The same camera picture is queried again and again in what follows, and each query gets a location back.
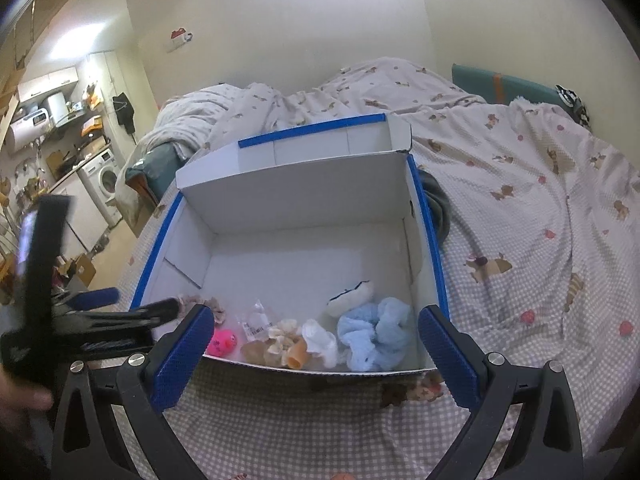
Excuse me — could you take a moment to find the person's left hand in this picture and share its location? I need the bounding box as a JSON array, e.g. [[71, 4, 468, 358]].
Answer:
[[0, 377, 54, 441]]

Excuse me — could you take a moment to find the printed white duvet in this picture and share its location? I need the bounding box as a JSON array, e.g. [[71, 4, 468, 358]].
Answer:
[[115, 56, 488, 196]]

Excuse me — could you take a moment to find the pink rubber duck toy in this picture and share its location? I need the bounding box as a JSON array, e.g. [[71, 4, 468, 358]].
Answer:
[[207, 329, 238, 359]]

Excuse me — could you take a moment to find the checked printed bedsheet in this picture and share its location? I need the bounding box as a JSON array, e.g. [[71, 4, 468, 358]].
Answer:
[[112, 92, 640, 480]]

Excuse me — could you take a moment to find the dark grey cloth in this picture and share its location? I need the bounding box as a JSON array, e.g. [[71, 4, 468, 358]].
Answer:
[[417, 169, 452, 243]]

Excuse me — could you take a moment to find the black hanging garment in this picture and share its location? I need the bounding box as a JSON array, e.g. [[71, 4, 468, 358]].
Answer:
[[111, 91, 137, 135]]

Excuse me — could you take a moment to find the floral beige scrunchie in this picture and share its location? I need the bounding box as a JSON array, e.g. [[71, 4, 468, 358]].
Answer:
[[179, 294, 228, 325]]

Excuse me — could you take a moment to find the small cardboard box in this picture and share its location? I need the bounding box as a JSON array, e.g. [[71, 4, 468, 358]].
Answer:
[[56, 254, 97, 288]]

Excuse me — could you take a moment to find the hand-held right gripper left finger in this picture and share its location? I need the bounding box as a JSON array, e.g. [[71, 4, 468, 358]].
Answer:
[[50, 304, 217, 480]]

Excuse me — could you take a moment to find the white washing machine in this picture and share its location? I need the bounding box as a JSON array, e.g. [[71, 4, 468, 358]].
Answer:
[[76, 149, 126, 228]]

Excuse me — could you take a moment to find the light blue plush toy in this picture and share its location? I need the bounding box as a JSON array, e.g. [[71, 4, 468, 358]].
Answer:
[[324, 280, 417, 374]]

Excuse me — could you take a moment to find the black white checkered cloth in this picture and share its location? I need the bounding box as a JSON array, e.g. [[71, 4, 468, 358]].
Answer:
[[554, 84, 593, 130]]

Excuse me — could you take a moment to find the beige brown scrunchie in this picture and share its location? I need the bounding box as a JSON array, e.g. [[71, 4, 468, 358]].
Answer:
[[241, 319, 302, 368]]

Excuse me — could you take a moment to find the white fluffy sock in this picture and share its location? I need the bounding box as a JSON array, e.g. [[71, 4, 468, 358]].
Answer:
[[301, 318, 340, 368]]

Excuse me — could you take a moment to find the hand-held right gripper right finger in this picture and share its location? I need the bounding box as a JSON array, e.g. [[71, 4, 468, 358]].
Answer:
[[416, 304, 586, 480]]

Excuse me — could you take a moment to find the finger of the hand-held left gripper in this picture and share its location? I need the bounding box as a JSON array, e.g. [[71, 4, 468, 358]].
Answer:
[[52, 286, 122, 313], [65, 297, 182, 332]]

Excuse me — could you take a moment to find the clear plastic packet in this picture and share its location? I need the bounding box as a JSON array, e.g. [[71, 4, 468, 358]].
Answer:
[[239, 301, 275, 342]]

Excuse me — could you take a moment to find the white water heater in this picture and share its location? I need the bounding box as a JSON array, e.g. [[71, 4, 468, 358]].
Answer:
[[4, 109, 52, 155]]

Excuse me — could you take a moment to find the teal pillow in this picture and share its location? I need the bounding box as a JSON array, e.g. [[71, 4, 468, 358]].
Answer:
[[124, 141, 188, 193]]

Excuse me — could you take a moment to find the white wall cabinet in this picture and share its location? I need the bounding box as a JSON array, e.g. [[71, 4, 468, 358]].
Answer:
[[16, 66, 81, 103]]

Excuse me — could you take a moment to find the small orange toy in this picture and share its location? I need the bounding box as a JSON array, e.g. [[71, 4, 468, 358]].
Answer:
[[286, 336, 309, 370]]

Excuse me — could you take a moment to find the white cardboard box blue tape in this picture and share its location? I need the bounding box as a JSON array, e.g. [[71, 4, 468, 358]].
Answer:
[[129, 112, 451, 376]]

